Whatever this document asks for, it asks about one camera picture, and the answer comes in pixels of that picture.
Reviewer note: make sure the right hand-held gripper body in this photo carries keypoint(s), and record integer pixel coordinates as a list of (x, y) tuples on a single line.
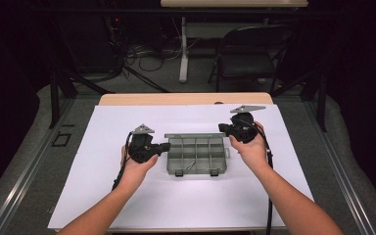
[(243, 127)]

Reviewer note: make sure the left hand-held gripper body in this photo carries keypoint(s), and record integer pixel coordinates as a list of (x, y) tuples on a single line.
[(142, 147)]

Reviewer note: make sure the grey plastic compartment box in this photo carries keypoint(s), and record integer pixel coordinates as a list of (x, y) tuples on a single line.
[(202, 153)]

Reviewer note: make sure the person's right hand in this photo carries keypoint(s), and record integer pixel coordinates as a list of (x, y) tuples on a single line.
[(253, 153)]

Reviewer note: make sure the person's left hand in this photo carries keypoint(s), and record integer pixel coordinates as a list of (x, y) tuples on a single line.
[(135, 174)]

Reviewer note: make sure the white board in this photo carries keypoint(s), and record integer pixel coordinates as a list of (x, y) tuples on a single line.
[(111, 120)]

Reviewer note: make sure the light wooden table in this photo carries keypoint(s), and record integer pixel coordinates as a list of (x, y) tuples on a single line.
[(182, 98)]

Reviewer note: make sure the black folding chair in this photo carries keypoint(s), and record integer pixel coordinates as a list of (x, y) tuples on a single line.
[(246, 65)]

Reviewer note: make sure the black metal stand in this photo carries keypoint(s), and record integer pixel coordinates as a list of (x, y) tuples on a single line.
[(55, 98), (321, 104)]

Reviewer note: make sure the dark equipment cabinet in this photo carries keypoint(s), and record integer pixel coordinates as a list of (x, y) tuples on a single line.
[(88, 42)]

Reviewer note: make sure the desk with white leg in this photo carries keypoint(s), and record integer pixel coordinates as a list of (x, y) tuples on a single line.
[(235, 3)]

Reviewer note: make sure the aluminium floor rail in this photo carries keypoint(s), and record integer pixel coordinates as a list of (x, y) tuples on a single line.
[(339, 169), (29, 169)]

